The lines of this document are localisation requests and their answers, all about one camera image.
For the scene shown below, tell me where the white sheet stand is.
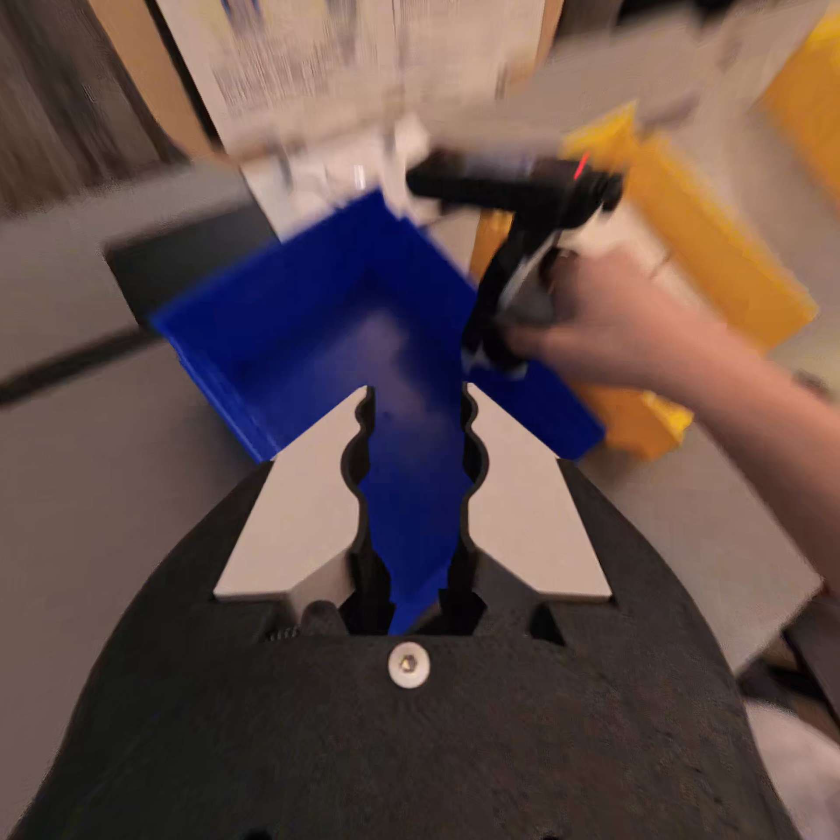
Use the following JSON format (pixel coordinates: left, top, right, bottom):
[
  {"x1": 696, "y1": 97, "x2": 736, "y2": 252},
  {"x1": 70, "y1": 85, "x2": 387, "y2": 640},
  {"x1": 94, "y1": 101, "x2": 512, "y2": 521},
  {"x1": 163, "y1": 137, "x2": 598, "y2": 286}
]
[{"x1": 239, "y1": 115, "x2": 437, "y2": 240}]

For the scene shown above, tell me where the person's white clothing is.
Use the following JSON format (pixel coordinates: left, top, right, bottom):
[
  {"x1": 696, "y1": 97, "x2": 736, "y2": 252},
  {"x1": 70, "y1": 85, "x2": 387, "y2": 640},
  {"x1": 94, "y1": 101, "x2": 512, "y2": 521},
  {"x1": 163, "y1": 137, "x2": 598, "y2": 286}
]
[{"x1": 745, "y1": 699, "x2": 840, "y2": 840}]

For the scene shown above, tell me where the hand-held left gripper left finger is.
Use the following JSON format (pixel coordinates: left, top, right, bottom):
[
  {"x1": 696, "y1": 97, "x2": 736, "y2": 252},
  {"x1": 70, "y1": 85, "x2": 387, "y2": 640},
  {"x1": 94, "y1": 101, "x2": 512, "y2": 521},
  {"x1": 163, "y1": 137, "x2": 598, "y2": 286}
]
[{"x1": 212, "y1": 386, "x2": 395, "y2": 634}]

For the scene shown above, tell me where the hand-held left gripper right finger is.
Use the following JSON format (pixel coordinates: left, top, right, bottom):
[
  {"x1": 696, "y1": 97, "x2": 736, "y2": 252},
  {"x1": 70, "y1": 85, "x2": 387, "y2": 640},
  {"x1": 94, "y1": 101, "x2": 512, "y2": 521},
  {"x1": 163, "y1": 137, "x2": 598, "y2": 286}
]
[{"x1": 438, "y1": 384, "x2": 614, "y2": 634}]

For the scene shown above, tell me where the black desk mat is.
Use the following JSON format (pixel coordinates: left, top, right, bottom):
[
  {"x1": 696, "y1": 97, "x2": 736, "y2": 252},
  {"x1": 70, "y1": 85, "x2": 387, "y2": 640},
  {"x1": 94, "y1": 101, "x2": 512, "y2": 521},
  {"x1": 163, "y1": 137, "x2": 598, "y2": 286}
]
[{"x1": 104, "y1": 203, "x2": 280, "y2": 329}]

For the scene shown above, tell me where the printed instruction sheet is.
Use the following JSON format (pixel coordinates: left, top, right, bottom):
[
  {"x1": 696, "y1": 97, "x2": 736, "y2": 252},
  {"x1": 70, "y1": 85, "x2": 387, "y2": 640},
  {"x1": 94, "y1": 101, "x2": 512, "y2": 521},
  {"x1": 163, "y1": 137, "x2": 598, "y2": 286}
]
[{"x1": 154, "y1": 0, "x2": 549, "y2": 155}]

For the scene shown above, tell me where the person's right forearm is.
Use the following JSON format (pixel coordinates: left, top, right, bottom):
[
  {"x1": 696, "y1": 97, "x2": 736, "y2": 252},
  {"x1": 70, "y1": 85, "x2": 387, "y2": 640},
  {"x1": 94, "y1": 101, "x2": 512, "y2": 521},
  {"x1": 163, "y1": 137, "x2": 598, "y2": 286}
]
[{"x1": 682, "y1": 315, "x2": 840, "y2": 595}]

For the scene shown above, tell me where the person's right hand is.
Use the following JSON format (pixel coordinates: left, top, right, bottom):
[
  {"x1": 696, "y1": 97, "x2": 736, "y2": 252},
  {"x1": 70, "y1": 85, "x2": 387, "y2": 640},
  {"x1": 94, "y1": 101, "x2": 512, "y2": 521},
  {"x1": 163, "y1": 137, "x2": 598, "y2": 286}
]
[{"x1": 504, "y1": 251, "x2": 739, "y2": 403}]

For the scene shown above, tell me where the blue plastic bin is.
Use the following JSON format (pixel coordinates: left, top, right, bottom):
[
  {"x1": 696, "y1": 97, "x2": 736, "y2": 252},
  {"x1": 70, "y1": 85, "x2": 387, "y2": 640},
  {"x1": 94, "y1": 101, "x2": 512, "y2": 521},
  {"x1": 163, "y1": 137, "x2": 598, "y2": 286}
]
[{"x1": 150, "y1": 189, "x2": 606, "y2": 637}]

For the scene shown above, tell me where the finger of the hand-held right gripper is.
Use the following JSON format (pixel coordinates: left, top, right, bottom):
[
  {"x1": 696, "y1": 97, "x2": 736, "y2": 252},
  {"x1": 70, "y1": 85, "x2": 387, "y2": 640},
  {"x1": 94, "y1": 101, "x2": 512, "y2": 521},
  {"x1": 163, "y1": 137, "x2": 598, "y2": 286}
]
[{"x1": 459, "y1": 218, "x2": 567, "y2": 385}]

